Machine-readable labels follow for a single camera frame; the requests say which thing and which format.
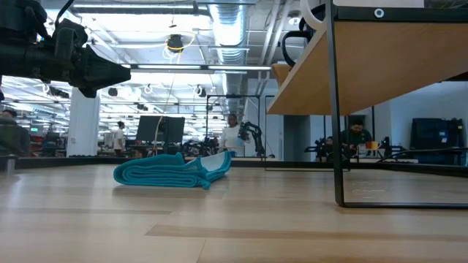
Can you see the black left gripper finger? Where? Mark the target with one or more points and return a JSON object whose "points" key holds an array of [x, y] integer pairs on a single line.
{"points": [[106, 71]]}

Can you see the dark blue enamel mug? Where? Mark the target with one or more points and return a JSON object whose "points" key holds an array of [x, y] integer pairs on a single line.
{"points": [[307, 33]]}

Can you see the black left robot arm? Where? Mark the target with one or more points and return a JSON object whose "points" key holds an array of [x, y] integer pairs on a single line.
{"points": [[22, 60]]}

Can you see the black background robot arm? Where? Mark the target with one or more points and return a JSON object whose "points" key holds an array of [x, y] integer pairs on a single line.
{"points": [[204, 146], [256, 133], [321, 148]]}

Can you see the white building pillar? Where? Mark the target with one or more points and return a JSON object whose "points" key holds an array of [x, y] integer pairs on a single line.
{"points": [[82, 128]]}

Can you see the person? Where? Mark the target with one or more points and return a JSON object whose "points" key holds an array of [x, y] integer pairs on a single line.
{"points": [[356, 135], [231, 137], [118, 139], [12, 135]]}

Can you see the black computer monitor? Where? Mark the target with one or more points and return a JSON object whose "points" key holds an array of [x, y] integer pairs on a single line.
{"points": [[161, 129]]}

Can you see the folded teal cloth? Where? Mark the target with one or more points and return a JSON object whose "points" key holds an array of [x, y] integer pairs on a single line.
{"points": [[157, 171]]}

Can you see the wooden tray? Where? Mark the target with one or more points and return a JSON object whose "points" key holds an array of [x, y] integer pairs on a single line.
{"points": [[384, 62]]}

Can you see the yellow mug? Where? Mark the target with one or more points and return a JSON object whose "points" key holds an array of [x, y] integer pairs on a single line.
{"points": [[375, 145]]}

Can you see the black equipment case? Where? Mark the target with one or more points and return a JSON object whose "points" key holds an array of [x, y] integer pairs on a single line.
{"points": [[435, 139]]}

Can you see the black metal table frame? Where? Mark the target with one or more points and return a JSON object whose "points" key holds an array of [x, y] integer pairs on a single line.
{"points": [[55, 161]]}

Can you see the silver ventilation duct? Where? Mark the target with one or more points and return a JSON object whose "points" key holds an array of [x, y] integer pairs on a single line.
{"points": [[228, 29]]}

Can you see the black background rig frame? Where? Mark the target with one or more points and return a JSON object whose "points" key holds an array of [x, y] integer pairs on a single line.
{"points": [[234, 96]]}

